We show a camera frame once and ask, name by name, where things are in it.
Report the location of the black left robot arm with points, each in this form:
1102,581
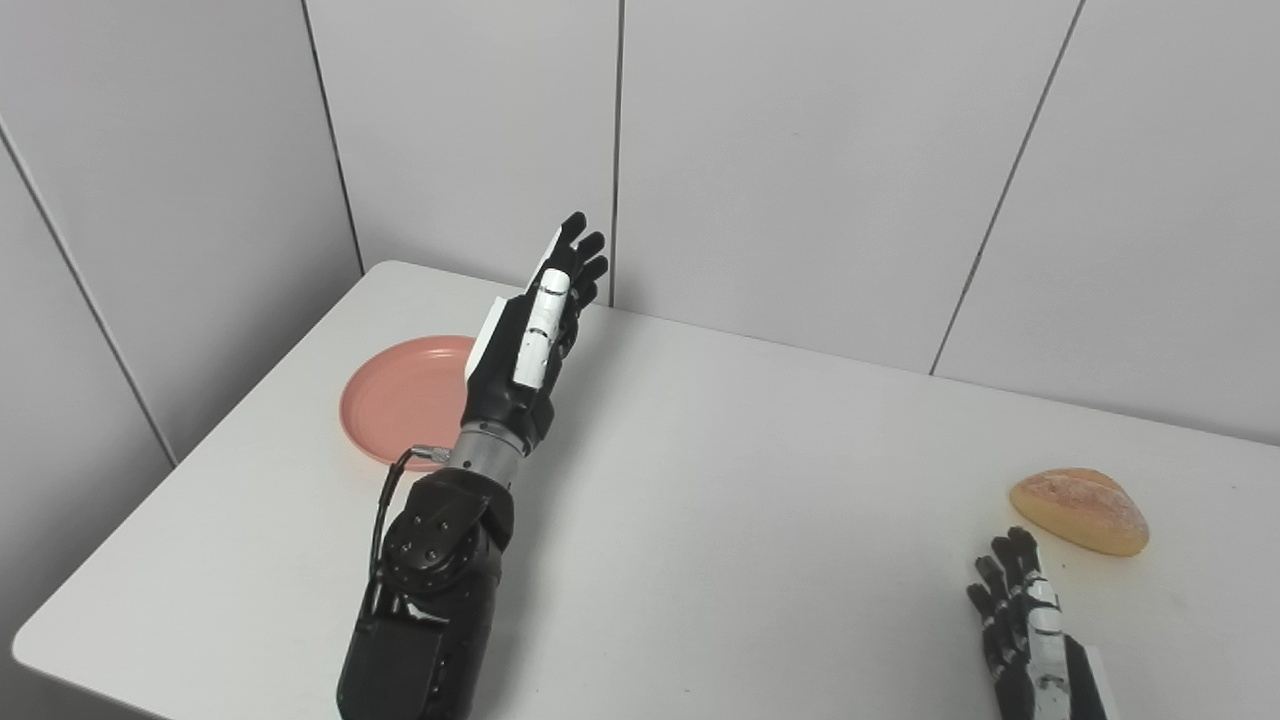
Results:
430,600

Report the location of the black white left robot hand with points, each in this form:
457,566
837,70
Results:
515,370

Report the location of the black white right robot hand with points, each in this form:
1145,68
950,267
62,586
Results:
1040,660

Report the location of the golden brown bread roll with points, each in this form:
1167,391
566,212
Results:
1080,510

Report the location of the pink round plate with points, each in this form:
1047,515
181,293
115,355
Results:
405,400

